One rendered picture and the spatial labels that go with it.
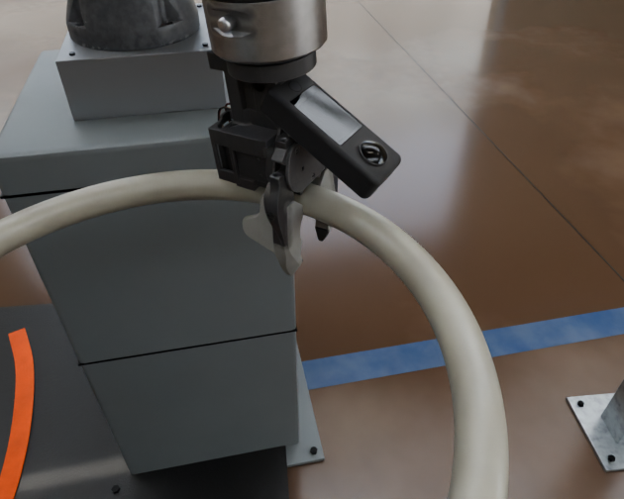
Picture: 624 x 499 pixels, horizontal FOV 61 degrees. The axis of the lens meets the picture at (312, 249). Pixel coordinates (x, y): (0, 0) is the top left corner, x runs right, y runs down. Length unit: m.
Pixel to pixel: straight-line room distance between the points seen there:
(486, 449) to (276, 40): 0.29
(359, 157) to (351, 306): 1.26
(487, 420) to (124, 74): 0.65
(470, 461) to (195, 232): 0.61
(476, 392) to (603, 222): 1.94
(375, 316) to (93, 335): 0.91
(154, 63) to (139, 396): 0.64
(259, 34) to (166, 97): 0.44
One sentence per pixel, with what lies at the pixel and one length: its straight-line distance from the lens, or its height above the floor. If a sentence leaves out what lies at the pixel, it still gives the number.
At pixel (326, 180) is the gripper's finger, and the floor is 0.92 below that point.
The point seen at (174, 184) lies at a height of 0.92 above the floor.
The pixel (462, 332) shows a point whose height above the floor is 0.93.
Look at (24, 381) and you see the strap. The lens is 1.64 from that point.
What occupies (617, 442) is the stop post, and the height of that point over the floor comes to 0.02.
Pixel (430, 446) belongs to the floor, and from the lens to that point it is 1.40.
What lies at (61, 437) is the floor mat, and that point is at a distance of 1.50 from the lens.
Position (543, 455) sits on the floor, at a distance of 1.47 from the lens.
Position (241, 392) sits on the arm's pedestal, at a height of 0.26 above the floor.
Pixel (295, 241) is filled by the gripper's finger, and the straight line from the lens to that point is 0.49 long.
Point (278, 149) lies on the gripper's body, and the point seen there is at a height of 0.98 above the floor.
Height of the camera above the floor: 1.20
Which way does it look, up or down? 40 degrees down
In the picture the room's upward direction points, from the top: straight up
